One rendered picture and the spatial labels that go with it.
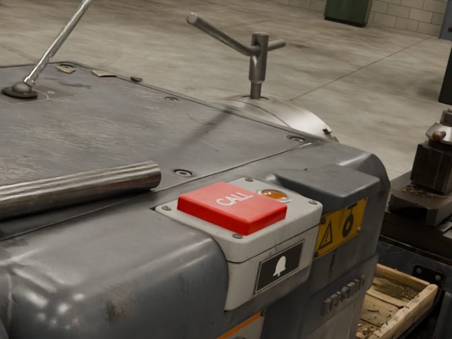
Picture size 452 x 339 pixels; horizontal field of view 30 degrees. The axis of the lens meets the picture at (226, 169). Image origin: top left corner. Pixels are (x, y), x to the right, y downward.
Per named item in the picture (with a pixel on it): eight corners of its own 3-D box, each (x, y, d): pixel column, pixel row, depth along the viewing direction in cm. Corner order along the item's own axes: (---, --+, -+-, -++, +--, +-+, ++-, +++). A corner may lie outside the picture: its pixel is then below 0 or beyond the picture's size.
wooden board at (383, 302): (368, 366, 124) (374, 342, 123) (171, 280, 141) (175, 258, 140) (433, 306, 149) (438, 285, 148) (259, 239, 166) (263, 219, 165)
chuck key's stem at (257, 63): (247, 117, 113) (255, 31, 110) (263, 119, 113) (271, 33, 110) (242, 120, 111) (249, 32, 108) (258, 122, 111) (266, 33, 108)
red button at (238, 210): (243, 248, 58) (249, 220, 57) (173, 220, 61) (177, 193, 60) (284, 229, 63) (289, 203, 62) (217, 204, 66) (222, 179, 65)
